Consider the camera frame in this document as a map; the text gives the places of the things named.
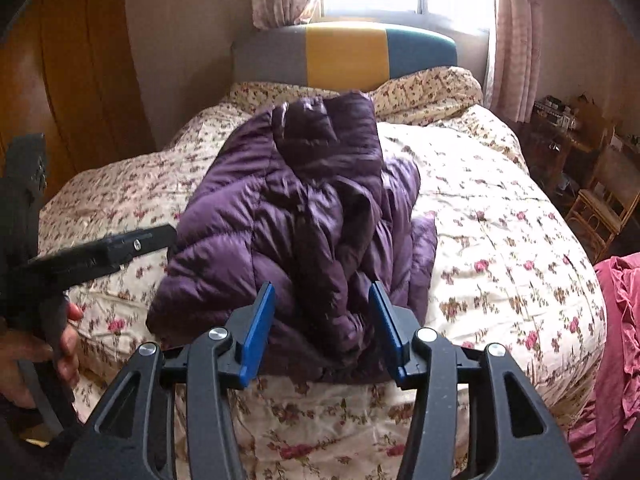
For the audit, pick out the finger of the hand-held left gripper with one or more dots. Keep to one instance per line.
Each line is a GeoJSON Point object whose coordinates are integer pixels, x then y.
{"type": "Point", "coordinates": [100, 257]}

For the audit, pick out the person's left hand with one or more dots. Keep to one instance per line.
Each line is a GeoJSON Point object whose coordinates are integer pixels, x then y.
{"type": "Point", "coordinates": [15, 355]}

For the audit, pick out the grey yellow blue headboard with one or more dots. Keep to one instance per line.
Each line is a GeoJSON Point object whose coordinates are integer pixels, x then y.
{"type": "Point", "coordinates": [345, 55]}

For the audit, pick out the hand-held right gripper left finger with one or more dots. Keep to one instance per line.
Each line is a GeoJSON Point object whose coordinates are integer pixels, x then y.
{"type": "Point", "coordinates": [257, 340]}

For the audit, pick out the pink ruffled cloth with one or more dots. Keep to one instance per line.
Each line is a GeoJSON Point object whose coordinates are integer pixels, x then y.
{"type": "Point", "coordinates": [620, 335]}

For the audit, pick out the floral duvet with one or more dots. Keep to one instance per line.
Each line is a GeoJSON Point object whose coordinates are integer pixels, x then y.
{"type": "Point", "coordinates": [500, 260]}

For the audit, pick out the purple quilted down jacket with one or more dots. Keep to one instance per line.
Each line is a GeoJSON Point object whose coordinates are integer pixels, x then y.
{"type": "Point", "coordinates": [300, 200]}

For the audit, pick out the wooden shelf unit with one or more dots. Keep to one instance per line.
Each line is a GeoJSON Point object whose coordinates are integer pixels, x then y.
{"type": "Point", "coordinates": [550, 145]}

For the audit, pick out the rattan chair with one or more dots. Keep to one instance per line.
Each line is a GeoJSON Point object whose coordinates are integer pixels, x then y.
{"type": "Point", "coordinates": [617, 170]}

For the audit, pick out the wooden wardrobe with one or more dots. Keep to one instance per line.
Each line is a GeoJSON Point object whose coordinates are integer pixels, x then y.
{"type": "Point", "coordinates": [75, 60]}

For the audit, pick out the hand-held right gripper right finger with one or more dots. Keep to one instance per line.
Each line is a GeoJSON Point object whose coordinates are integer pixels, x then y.
{"type": "Point", "coordinates": [387, 335]}

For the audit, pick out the cluster of small bottles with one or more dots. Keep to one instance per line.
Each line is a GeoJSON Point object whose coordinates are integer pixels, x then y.
{"type": "Point", "coordinates": [555, 110]}

